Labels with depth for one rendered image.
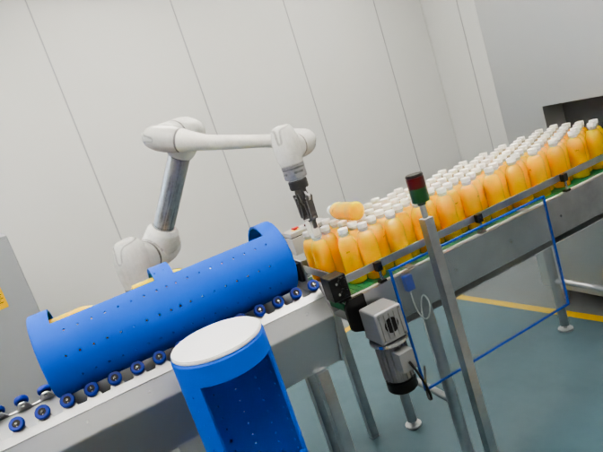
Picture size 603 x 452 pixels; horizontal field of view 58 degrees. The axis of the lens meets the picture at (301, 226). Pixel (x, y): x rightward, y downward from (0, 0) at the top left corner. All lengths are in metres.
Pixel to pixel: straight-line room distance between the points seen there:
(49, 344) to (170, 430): 0.50
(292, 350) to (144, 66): 3.49
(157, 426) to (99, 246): 2.95
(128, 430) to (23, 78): 3.40
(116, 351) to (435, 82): 5.62
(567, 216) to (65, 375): 2.07
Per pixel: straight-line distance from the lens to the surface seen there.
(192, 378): 1.55
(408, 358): 1.93
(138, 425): 1.94
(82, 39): 4.95
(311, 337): 2.03
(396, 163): 6.24
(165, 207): 2.57
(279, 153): 2.03
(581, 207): 2.69
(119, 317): 1.82
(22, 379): 3.52
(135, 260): 2.52
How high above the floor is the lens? 1.57
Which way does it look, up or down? 11 degrees down
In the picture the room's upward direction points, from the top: 18 degrees counter-clockwise
